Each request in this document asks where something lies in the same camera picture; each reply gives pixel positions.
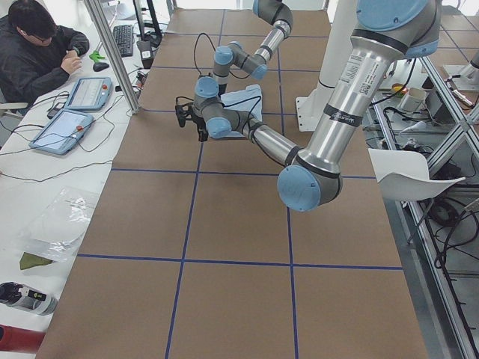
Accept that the light blue button shirt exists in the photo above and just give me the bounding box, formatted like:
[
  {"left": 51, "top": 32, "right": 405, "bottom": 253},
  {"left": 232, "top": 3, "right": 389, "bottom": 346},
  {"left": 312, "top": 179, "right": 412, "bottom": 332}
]
[{"left": 206, "top": 84, "right": 263, "bottom": 139}]

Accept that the seated person in black jacket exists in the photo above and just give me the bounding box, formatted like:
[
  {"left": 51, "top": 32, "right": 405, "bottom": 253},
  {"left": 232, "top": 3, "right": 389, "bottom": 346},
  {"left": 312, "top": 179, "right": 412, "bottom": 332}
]
[{"left": 1, "top": 1, "right": 90, "bottom": 105}]

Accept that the black computer mouse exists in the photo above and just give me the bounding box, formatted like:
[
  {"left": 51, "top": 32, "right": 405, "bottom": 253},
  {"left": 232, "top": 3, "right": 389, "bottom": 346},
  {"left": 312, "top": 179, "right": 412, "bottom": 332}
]
[{"left": 93, "top": 62, "right": 109, "bottom": 72}]

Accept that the lower teach pendant tablet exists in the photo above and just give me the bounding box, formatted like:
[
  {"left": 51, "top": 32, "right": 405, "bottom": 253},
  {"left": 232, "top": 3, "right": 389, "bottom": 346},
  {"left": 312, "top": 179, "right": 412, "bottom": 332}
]
[{"left": 28, "top": 109, "right": 94, "bottom": 156}]

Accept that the upper teach pendant tablet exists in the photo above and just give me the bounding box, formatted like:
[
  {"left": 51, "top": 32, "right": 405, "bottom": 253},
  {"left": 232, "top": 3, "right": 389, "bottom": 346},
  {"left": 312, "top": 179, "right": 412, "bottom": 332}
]
[{"left": 64, "top": 77, "right": 112, "bottom": 111}]

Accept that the green folded cloth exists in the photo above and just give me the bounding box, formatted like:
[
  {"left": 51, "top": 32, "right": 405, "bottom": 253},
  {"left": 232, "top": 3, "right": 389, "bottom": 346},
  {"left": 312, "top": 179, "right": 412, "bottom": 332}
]
[{"left": 19, "top": 252, "right": 53, "bottom": 271}]

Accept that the green plastic toy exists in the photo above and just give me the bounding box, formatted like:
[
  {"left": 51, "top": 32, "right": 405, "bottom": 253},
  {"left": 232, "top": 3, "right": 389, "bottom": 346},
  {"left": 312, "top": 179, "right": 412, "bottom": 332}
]
[{"left": 89, "top": 50, "right": 105, "bottom": 63}]

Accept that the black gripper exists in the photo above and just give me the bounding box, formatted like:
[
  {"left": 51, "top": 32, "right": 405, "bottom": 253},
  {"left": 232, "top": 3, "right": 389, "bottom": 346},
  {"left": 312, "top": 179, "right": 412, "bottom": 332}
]
[{"left": 175, "top": 102, "right": 209, "bottom": 142}]

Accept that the black computer keyboard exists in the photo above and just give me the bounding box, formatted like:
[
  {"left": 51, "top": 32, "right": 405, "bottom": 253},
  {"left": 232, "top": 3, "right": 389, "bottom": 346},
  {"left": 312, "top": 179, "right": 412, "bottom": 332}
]
[{"left": 112, "top": 25, "right": 133, "bottom": 58}]

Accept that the teach pendant tablet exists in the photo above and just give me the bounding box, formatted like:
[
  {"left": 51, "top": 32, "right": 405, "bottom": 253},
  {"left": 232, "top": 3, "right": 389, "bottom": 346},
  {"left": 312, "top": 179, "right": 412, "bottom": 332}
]
[
  {"left": 64, "top": 77, "right": 112, "bottom": 111},
  {"left": 28, "top": 109, "right": 94, "bottom": 156}
]

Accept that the clear plastic bag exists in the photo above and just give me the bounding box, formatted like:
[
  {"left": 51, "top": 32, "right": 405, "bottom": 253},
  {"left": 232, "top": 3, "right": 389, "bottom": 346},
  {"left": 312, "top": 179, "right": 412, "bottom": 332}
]
[{"left": 17, "top": 186, "right": 100, "bottom": 263}]

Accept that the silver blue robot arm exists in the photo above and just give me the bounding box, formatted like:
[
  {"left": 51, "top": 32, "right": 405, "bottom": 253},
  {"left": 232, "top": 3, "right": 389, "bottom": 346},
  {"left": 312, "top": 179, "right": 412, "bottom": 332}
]
[
  {"left": 175, "top": 1, "right": 441, "bottom": 212},
  {"left": 211, "top": 1, "right": 293, "bottom": 95}
]

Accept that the aluminium frame post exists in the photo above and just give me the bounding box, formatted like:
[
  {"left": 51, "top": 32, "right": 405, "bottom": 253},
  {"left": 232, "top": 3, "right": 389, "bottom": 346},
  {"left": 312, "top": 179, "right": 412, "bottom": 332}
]
[{"left": 85, "top": 0, "right": 140, "bottom": 114}]

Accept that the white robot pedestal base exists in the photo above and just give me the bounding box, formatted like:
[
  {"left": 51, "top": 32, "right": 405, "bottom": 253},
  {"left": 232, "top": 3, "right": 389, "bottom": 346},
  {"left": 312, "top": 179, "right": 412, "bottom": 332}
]
[{"left": 296, "top": 0, "right": 357, "bottom": 132}]

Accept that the grey black handheld device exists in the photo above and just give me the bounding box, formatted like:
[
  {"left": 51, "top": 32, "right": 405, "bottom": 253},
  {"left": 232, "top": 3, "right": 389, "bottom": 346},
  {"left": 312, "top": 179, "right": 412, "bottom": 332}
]
[{"left": 1, "top": 282, "right": 58, "bottom": 316}]

